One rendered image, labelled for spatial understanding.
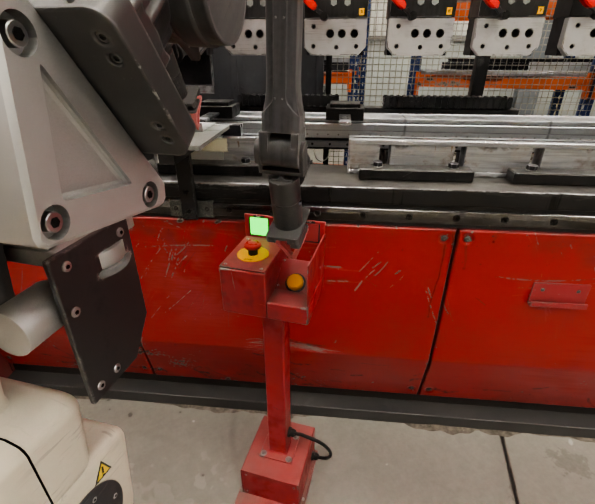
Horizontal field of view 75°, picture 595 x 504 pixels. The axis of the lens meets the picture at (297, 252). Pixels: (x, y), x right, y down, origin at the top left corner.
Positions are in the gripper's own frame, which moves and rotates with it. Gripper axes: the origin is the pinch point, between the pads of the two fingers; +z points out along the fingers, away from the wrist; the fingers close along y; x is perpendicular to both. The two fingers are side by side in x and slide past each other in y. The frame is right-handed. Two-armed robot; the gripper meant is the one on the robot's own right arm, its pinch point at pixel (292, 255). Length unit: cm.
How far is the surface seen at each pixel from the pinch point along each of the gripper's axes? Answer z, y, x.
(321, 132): 3, 64, 7
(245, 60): -11, 91, 42
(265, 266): 1.4, -2.9, 5.3
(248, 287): 5.0, -6.4, 8.5
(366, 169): -0.8, 35.3, -11.1
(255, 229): 2.7, 10.1, 12.3
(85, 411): 79, -16, 82
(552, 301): 33, 28, -65
